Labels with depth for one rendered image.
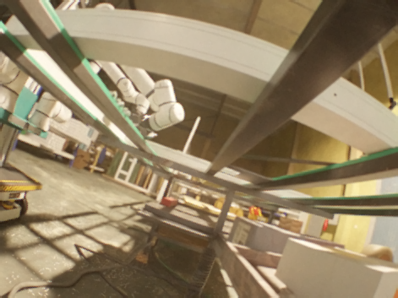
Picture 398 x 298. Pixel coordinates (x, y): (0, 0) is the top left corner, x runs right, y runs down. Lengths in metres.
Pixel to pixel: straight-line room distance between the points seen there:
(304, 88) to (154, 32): 0.21
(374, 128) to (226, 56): 0.25
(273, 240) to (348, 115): 0.35
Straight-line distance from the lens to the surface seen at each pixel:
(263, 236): 0.51
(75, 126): 5.72
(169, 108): 0.91
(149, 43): 0.28
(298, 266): 0.27
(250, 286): 0.28
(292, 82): 0.18
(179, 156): 1.25
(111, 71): 1.55
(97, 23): 0.36
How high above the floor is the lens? 0.71
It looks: 13 degrees up
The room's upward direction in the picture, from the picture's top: 20 degrees clockwise
